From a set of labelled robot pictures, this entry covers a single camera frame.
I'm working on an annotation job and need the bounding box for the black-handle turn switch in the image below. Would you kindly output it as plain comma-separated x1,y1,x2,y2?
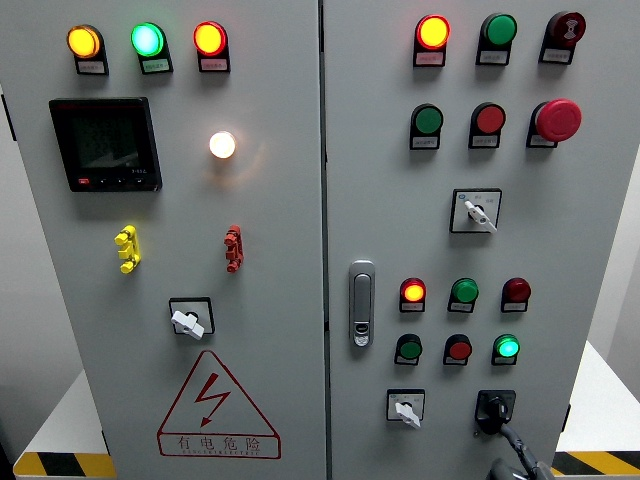
473,389,517,436

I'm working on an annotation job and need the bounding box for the black and yellow striped tape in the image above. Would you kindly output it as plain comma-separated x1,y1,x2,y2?
13,452,117,479
549,451,640,477

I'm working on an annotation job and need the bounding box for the small green indicator lamp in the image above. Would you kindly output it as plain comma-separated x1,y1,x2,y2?
490,333,521,367
446,277,480,315

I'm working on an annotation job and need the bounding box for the small red push button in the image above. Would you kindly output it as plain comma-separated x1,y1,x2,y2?
442,333,473,367

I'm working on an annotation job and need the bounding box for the small green push button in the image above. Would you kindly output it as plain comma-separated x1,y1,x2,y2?
393,333,424,367

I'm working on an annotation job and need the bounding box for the small red indicator lamp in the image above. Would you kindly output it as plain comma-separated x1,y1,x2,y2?
398,277,427,314
500,277,533,315

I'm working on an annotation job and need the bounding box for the pale grey cabinet door with lock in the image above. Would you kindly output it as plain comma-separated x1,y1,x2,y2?
322,0,640,480

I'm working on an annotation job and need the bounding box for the silver door lock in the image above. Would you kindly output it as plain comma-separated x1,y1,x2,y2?
347,259,377,350

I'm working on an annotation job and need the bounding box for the red warning triangle sticker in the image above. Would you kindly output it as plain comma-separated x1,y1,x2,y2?
156,349,282,460

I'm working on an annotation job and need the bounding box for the large red stop button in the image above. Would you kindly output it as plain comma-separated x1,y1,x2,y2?
525,98,584,149

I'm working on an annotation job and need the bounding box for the large red push button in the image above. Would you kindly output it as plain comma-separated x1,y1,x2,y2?
467,102,507,150

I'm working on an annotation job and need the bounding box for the pale grey cabinet door with display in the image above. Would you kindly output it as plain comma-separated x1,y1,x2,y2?
0,0,327,480

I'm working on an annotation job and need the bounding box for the large green push button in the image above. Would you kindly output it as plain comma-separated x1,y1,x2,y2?
475,12,519,67
408,103,445,151

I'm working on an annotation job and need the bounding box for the dark red buzzer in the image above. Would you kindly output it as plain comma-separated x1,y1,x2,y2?
538,11,588,65

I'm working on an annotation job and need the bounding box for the white glowing lamp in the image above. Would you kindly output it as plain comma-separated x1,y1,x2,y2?
208,130,237,160

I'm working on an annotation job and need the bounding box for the large red indicator lamp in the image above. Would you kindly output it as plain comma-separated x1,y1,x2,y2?
412,14,452,68
192,20,232,74

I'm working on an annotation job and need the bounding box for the black display meter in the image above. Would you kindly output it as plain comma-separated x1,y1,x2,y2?
48,97,163,193

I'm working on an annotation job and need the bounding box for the large lit green indicator lamp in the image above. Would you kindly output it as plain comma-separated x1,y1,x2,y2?
130,21,175,76

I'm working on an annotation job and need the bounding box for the large yellow indicator lamp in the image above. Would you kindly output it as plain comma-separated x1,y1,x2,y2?
66,23,110,77

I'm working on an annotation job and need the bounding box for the white-handle turn switch, printed plate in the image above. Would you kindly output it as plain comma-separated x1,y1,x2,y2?
385,388,427,430

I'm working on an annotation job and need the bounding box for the slim white-handle turn switch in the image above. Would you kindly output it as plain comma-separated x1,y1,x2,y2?
448,187,504,235

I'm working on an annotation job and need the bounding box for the small red handle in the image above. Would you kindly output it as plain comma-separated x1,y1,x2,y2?
223,224,245,274

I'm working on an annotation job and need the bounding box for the white-handle turn switch, plain plate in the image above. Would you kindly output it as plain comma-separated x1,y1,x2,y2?
168,296,217,341

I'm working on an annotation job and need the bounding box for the small yellow handle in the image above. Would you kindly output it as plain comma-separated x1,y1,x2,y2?
113,224,142,275

